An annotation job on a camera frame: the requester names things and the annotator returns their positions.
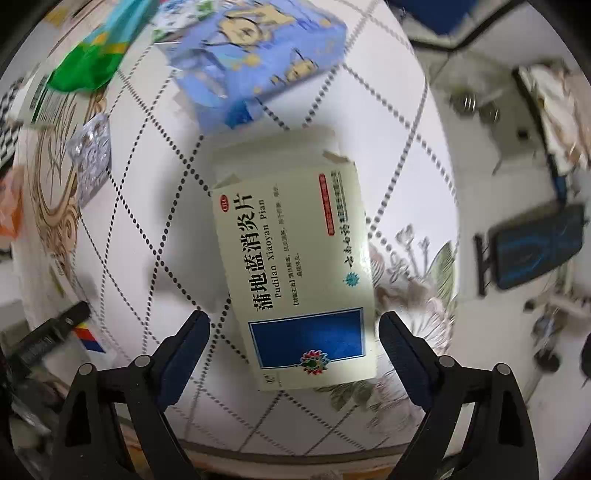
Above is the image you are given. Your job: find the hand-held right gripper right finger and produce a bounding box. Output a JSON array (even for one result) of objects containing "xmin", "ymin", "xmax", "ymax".
[{"xmin": 378, "ymin": 310, "xmax": 542, "ymax": 480}]

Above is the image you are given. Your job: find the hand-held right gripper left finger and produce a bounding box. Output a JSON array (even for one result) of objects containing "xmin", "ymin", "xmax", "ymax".
[{"xmin": 46, "ymin": 310, "xmax": 213, "ymax": 480}]

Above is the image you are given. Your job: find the orange pink wrapper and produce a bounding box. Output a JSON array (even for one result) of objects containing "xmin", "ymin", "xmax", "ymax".
[{"xmin": 0, "ymin": 166, "xmax": 24, "ymax": 241}]

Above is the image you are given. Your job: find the cream medicine box blue panel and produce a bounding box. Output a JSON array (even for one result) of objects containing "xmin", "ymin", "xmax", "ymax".
[{"xmin": 210, "ymin": 127, "xmax": 382, "ymax": 393}]

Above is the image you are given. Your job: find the silver blister pack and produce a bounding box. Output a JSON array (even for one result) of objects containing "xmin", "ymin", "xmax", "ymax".
[{"xmin": 67, "ymin": 114, "xmax": 114, "ymax": 208}]

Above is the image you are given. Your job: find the white green small box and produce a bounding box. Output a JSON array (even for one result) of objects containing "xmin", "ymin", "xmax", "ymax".
[{"xmin": 18, "ymin": 74, "xmax": 65, "ymax": 127}]

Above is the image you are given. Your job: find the green teal snack packet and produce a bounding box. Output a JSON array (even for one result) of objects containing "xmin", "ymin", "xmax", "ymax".
[{"xmin": 46, "ymin": 0, "xmax": 160, "ymax": 93}]

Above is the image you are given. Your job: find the blue cartoon tissue pack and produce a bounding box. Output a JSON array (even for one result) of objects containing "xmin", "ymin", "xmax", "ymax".
[{"xmin": 152, "ymin": 0, "xmax": 348, "ymax": 134}]

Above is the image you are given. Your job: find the white floral diamond tablecloth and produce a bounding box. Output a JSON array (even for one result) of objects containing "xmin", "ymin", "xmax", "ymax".
[{"xmin": 9, "ymin": 0, "xmax": 462, "ymax": 457}]

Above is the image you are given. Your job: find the black blue exercise bench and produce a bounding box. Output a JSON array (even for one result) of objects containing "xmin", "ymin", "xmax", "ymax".
[{"xmin": 473, "ymin": 203, "xmax": 587, "ymax": 296}]

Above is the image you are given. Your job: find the chrome dumbbell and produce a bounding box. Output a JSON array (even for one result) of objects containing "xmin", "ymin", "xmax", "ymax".
[{"xmin": 455, "ymin": 90, "xmax": 502, "ymax": 123}]

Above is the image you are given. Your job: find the beige cloth on chair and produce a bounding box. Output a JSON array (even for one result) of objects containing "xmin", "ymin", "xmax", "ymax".
[{"xmin": 519, "ymin": 65, "xmax": 591, "ymax": 167}]

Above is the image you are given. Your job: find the dark blue board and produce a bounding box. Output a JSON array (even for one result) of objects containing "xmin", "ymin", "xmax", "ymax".
[{"xmin": 416, "ymin": 0, "xmax": 467, "ymax": 35}]

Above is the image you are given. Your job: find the black frame chair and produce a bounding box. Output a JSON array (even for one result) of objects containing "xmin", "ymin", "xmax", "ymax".
[{"xmin": 512, "ymin": 60, "xmax": 591, "ymax": 204}]

